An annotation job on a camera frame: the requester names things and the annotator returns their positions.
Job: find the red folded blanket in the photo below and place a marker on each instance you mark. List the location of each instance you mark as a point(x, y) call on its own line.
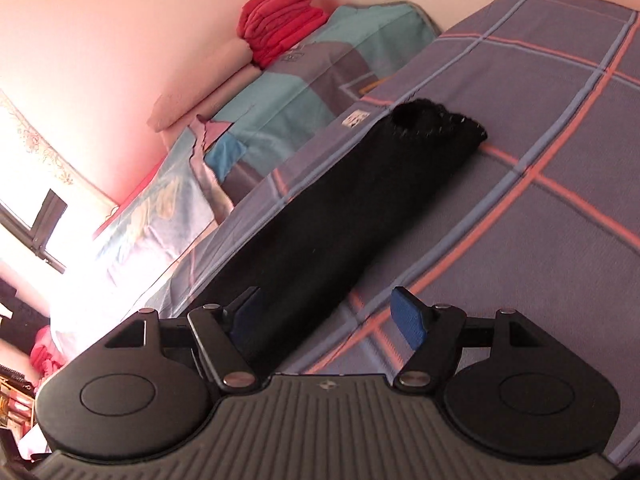
point(277, 25)

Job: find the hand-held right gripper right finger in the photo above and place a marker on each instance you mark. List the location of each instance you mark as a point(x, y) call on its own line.
point(409, 317)

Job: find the red cloth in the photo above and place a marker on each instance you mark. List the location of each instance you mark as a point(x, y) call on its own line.
point(46, 352)

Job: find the teal patchwork pillow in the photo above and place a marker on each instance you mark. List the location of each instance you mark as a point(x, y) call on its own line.
point(300, 85)

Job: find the light blue floral pillow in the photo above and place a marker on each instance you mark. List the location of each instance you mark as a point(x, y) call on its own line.
point(150, 230)

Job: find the black pants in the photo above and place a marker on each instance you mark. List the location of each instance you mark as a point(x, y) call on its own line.
point(340, 220)

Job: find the white lace curtain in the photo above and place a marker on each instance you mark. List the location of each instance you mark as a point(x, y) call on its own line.
point(35, 140)

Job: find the purple plaid bed sheet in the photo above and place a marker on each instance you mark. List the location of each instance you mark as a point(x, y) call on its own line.
point(525, 235)

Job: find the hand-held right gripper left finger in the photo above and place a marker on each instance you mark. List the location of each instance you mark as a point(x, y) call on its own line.
point(246, 316)

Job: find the dark window frame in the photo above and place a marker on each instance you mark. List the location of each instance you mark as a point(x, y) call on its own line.
point(45, 225)

